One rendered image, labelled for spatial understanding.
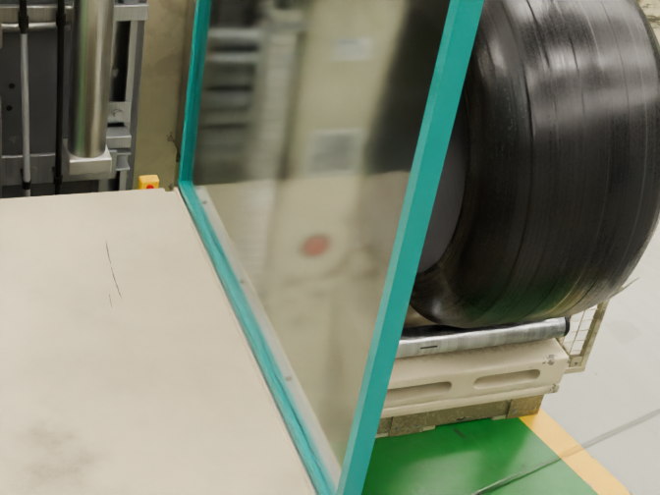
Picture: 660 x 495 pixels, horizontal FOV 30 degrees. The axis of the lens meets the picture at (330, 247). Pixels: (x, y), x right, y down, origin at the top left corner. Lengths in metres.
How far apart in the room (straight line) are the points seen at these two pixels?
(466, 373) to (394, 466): 1.07
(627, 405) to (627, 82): 1.78
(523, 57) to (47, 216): 0.64
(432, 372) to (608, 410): 1.47
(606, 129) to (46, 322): 0.79
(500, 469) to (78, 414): 1.99
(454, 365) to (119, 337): 0.80
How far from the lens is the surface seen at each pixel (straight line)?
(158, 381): 1.22
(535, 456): 3.14
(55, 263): 1.36
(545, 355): 2.02
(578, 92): 1.66
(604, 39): 1.71
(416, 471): 3.00
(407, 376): 1.90
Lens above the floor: 2.09
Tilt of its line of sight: 35 degrees down
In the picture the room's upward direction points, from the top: 11 degrees clockwise
